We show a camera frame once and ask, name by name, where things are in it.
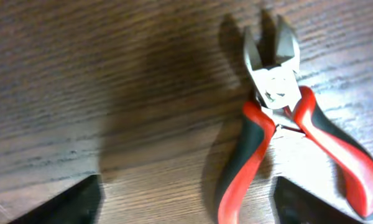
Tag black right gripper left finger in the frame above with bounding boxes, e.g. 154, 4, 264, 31
9, 174, 103, 224

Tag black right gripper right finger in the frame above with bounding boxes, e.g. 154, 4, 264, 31
272, 176, 362, 224

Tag red handled cutting pliers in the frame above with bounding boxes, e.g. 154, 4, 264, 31
215, 17, 373, 223

